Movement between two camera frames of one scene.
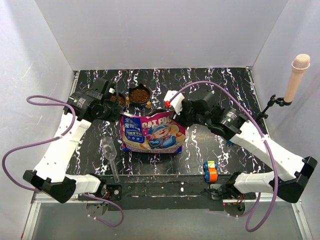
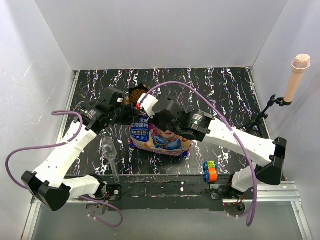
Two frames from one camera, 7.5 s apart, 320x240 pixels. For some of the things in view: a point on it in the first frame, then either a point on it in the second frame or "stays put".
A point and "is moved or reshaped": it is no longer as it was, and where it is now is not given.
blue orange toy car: (210, 169) stays put
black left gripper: (116, 109) to (132, 114)
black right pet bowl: (139, 95) stays put
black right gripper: (180, 117) to (154, 120)
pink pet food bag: (154, 133) is moved or reshaped
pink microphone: (301, 61) stays put
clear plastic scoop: (110, 150) stays put
